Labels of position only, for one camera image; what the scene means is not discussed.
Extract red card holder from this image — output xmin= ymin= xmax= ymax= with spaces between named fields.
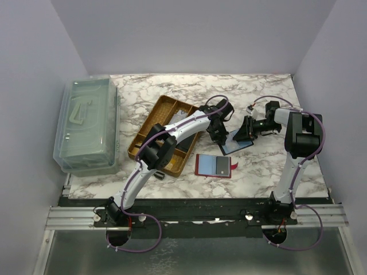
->
xmin=195 ymin=154 xmax=238 ymax=179

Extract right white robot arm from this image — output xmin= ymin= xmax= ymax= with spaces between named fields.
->
xmin=233 ymin=101 xmax=325 ymax=214

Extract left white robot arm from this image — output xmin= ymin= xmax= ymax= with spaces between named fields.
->
xmin=105 ymin=95 xmax=234 ymax=223

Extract grey VIP card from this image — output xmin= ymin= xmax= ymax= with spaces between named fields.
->
xmin=215 ymin=156 xmax=231 ymax=176

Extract black card holder in tray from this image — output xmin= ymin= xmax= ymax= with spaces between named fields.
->
xmin=176 ymin=134 xmax=197 ymax=153

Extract silver cards in tray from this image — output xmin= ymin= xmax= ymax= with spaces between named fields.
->
xmin=170 ymin=109 xmax=188 ymax=124

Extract woven wicker organizer tray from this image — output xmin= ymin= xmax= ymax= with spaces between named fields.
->
xmin=127 ymin=95 xmax=201 ymax=178

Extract black T-shaped tool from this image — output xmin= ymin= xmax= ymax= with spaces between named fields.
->
xmin=154 ymin=171 xmax=165 ymax=180

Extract clear plastic storage box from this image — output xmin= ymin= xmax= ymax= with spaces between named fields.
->
xmin=53 ymin=75 xmax=120 ymax=177

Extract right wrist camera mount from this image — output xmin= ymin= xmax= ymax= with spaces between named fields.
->
xmin=246 ymin=104 xmax=257 ymax=119

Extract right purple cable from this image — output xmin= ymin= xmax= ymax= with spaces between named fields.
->
xmin=252 ymin=95 xmax=326 ymax=252

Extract purple cable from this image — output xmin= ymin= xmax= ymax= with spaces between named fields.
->
xmin=106 ymin=95 xmax=230 ymax=253
xmin=252 ymin=95 xmax=326 ymax=252

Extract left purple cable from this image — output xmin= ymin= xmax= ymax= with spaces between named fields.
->
xmin=106 ymin=95 xmax=230 ymax=253

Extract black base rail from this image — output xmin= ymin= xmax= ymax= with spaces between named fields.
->
xmin=58 ymin=197 xmax=341 ymax=239

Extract aluminium frame rail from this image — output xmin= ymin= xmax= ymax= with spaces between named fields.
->
xmin=45 ymin=207 xmax=101 ymax=230

